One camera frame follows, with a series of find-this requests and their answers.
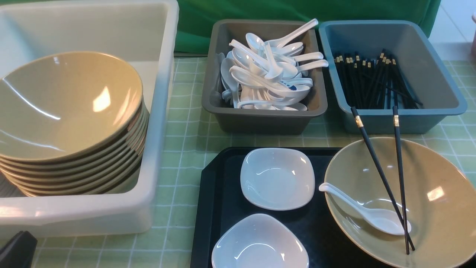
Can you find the black chopstick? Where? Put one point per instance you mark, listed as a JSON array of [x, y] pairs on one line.
[[400, 174], [379, 168]]

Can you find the black serving tray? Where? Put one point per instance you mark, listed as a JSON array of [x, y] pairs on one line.
[[222, 204]]

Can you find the grey spoon bin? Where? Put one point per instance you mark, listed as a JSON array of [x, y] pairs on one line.
[[251, 121]]

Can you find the tan noodle bowl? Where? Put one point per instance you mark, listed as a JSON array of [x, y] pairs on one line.
[[440, 206]]

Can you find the green cloth backdrop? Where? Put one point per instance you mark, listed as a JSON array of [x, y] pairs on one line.
[[197, 17]]

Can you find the white soup spoon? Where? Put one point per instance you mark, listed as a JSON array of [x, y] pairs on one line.
[[384, 220]]

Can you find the white plastic tub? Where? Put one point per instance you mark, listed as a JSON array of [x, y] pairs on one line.
[[142, 32]]

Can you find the stack of tan bowls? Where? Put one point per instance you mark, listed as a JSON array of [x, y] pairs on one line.
[[72, 123]]

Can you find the blue chopstick bin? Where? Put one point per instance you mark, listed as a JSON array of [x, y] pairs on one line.
[[424, 71]]

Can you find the white square dish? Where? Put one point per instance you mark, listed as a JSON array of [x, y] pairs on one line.
[[277, 179], [259, 241]]

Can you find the pile of white spoons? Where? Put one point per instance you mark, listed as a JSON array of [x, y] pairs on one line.
[[269, 75]]

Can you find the pile of black chopsticks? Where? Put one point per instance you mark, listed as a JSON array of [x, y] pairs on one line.
[[376, 83]]

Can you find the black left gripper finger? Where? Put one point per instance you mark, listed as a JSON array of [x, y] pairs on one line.
[[19, 251]]

